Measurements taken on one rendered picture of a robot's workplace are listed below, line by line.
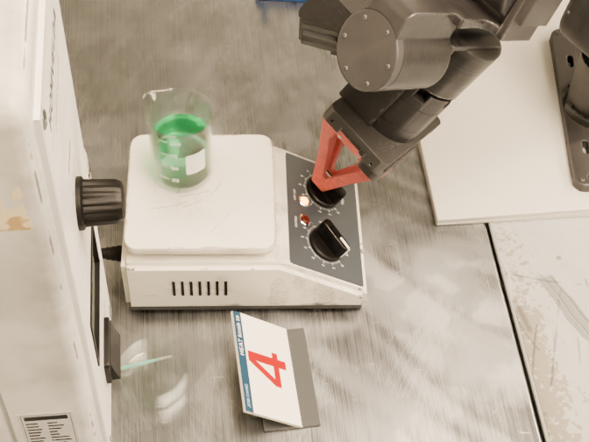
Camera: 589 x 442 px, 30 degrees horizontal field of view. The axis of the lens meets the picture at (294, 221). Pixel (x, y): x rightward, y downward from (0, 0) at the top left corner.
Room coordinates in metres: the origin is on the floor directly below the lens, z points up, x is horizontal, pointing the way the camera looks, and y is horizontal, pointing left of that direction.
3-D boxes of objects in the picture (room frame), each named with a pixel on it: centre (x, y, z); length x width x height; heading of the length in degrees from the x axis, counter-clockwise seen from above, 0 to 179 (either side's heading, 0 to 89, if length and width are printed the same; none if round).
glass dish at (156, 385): (0.43, 0.10, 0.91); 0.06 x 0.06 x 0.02
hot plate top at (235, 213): (0.56, 0.08, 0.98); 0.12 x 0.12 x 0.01; 5
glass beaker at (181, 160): (0.58, 0.10, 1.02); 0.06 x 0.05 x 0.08; 63
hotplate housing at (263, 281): (0.56, 0.05, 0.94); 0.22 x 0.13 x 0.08; 95
